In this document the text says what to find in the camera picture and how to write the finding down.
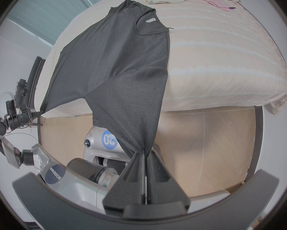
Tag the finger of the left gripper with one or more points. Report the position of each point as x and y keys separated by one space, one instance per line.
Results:
x=35 y=114

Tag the black T-shirt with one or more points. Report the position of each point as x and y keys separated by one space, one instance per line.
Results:
x=110 y=68

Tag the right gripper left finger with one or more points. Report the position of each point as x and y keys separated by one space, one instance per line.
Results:
x=131 y=183

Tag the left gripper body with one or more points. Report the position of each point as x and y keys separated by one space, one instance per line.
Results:
x=21 y=120

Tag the bed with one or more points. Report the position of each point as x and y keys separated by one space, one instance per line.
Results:
x=218 y=68

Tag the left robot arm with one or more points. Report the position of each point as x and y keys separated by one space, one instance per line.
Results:
x=10 y=152

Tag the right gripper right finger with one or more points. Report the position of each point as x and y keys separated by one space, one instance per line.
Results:
x=162 y=186

